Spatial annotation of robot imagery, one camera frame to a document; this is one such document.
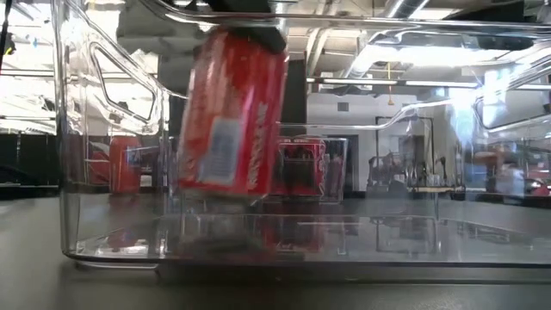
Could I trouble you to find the red Fanta can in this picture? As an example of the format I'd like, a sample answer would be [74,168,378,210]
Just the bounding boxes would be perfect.
[108,135,143,195]
[176,25,290,202]

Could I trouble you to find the clear plastic bin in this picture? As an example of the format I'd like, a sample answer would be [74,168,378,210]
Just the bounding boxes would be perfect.
[50,0,551,285]
[266,124,350,203]

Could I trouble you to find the silver ventilation duct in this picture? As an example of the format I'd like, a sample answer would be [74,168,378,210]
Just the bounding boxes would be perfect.
[344,25,551,78]

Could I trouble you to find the black ceiling fixture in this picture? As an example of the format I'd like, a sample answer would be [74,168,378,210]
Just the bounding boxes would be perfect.
[0,32,16,57]

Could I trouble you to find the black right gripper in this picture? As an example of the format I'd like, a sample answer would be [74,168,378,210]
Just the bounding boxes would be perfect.
[201,0,288,55]

